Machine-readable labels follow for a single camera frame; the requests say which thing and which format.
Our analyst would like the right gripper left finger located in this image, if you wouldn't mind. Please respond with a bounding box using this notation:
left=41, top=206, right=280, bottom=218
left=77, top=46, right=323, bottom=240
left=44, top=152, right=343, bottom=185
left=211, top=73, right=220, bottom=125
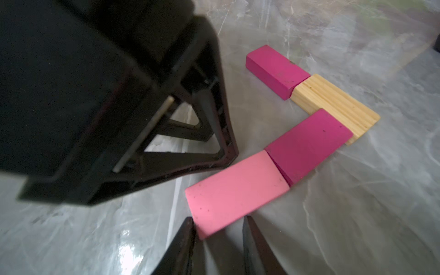
left=152, top=217, right=196, bottom=275

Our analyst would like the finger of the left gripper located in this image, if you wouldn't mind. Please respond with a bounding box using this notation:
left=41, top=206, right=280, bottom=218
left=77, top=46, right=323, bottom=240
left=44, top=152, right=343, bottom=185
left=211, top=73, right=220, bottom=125
left=18, top=16, right=238, bottom=206

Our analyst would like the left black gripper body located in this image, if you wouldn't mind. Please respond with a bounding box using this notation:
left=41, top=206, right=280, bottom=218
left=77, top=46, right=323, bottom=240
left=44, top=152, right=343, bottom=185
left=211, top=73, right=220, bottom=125
left=1, top=1, right=195, bottom=178

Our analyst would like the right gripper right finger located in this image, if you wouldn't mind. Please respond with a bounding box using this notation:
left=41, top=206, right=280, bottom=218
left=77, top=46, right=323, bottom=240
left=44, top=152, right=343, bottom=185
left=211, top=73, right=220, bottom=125
left=242, top=215, right=286, bottom=275

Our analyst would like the light pink block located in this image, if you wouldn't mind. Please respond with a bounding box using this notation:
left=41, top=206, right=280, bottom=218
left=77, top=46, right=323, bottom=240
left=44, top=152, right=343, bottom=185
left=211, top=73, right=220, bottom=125
left=185, top=150, right=289, bottom=240

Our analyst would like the magenta block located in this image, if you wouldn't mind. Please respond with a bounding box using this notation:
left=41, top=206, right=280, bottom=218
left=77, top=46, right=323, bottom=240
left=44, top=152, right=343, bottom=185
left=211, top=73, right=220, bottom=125
left=265, top=109, right=353, bottom=186
left=245, top=45, right=311, bottom=100

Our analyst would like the natural wood block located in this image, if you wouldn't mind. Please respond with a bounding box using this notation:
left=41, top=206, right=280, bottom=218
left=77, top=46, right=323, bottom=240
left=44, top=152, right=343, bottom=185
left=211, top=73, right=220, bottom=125
left=291, top=74, right=380, bottom=146

